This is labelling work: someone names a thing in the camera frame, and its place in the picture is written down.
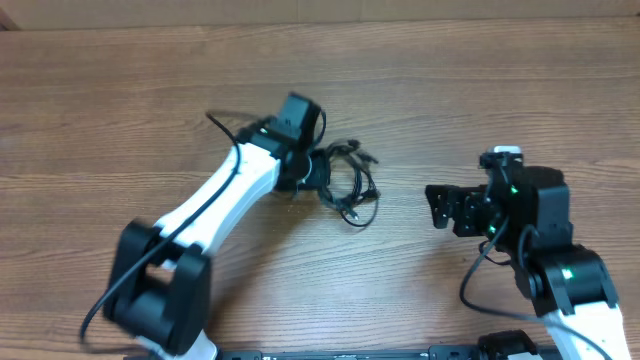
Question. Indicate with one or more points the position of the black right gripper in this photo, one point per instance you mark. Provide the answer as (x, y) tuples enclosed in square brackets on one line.
[(468, 202)]

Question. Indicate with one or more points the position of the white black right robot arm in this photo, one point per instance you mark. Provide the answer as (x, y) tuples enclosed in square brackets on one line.
[(524, 212)]

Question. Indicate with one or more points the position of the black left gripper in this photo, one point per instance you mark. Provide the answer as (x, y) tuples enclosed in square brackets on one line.
[(322, 175)]

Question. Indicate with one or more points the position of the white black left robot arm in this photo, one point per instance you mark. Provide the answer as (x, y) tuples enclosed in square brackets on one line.
[(160, 283)]

